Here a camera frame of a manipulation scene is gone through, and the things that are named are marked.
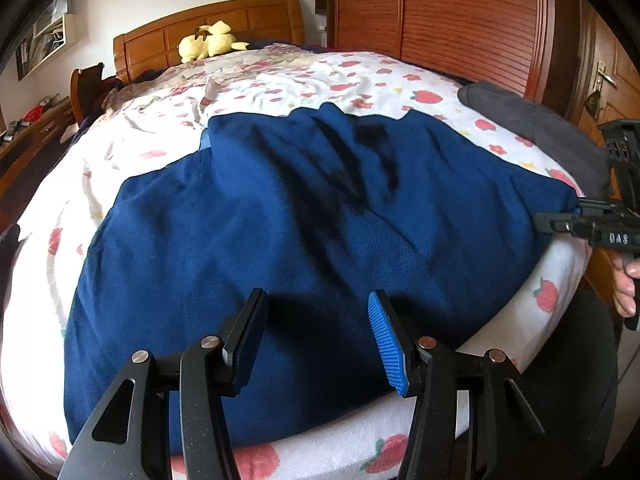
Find grey cloth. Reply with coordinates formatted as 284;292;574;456
457;81;612;199

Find person's right hand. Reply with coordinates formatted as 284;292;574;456
613;254;640;319

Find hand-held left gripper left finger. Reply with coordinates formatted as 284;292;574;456
60;287;271;480

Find wooden chair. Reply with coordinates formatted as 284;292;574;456
70;62;122;127

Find navy blue garment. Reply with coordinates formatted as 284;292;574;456
62;102;582;450

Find wooden wardrobe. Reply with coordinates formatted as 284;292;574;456
315;0;587;122

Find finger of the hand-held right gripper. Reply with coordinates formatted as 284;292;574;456
572;196;621;214
534;212;581;236

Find person's dark trousers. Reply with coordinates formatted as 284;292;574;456
520;287;625;480

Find yellow plush toy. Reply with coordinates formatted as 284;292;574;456
178;20;251;65

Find brass door handle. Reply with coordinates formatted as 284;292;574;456
594;61;614;93

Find wooden door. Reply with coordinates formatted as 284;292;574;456
575;2;640;137

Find strawberry print bed sheet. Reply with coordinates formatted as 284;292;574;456
0;42;597;480

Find wooden desk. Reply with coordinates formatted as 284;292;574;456
0;94;77;182

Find wooden headboard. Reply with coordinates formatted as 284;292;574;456
112;0;306;84

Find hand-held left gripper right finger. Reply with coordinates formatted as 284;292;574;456
367;289;547;480

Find white wall shelf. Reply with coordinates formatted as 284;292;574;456
17;0;79;79

